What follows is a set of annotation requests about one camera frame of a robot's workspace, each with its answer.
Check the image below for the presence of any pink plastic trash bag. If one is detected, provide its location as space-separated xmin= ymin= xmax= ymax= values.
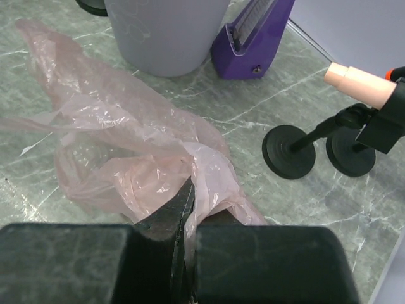
xmin=1 ymin=19 xmax=266 ymax=262

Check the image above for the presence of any black microphone stand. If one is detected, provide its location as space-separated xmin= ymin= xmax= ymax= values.
xmin=326 ymin=128 xmax=376 ymax=177

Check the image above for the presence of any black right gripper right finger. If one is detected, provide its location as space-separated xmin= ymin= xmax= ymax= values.
xmin=193 ymin=218 xmax=361 ymax=303

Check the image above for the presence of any beige microphone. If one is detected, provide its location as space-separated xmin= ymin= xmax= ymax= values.
xmin=324 ymin=63 xmax=397 ymax=110

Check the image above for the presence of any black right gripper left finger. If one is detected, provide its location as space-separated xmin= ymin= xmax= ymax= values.
xmin=1 ymin=180 xmax=194 ymax=303

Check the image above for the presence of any purple metronome box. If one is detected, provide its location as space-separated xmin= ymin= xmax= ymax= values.
xmin=211 ymin=0 xmax=295 ymax=80

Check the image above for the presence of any grey plastic trash bin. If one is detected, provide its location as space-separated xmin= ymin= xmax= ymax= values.
xmin=105 ymin=0 xmax=230 ymax=77

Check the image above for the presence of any black microphone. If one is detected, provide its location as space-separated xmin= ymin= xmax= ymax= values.
xmin=385 ymin=66 xmax=405 ymax=82

